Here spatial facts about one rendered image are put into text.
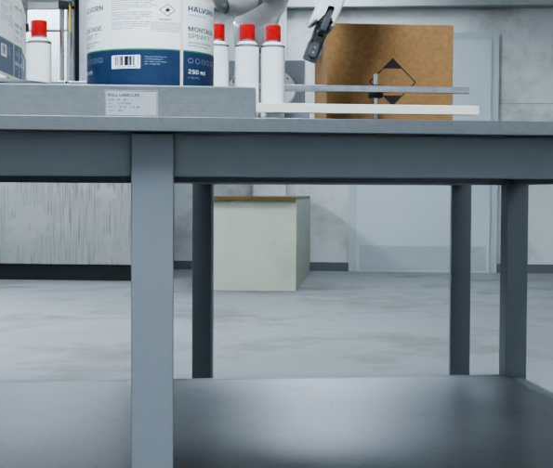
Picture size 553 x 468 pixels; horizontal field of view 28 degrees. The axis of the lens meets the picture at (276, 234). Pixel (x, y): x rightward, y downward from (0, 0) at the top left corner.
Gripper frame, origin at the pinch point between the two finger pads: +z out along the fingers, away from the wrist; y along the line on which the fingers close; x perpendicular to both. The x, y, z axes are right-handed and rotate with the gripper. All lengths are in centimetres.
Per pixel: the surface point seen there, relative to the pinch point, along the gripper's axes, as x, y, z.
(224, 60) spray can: -17.1, 1.2, 8.9
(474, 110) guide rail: 37.0, 3.6, -0.5
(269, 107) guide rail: -4.7, 3.5, 14.8
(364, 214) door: 161, -763, -18
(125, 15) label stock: -34, 70, 18
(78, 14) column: -51, -14, 9
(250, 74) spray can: -10.9, 2.0, 9.7
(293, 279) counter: 94, -570, 57
